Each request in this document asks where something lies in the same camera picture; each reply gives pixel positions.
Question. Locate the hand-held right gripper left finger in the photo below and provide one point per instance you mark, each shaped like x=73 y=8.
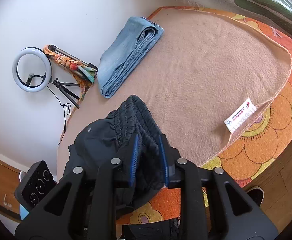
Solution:
x=133 y=161

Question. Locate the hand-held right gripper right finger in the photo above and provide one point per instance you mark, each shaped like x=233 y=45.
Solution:
x=162 y=161

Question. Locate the black pants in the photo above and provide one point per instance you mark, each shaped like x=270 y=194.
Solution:
x=126 y=120

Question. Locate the light blue chair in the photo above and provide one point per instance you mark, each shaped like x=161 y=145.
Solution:
x=25 y=213

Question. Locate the small white object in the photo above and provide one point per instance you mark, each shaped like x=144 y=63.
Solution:
x=5 y=201

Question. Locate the beige fleece blanket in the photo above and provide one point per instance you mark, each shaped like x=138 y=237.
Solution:
x=198 y=80

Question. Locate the orange floral bedsheet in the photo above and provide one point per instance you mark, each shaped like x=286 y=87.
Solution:
x=260 y=152

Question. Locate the black shoe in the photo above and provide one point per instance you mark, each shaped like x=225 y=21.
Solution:
x=257 y=195

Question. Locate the small black tripod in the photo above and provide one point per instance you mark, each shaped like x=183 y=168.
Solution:
x=61 y=85

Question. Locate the folded blue jeans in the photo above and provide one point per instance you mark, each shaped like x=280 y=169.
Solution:
x=126 y=55

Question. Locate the colourful patterned scarf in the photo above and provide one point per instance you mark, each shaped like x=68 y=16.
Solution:
x=66 y=61

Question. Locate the silver tripod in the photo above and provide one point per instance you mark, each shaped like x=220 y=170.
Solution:
x=61 y=51

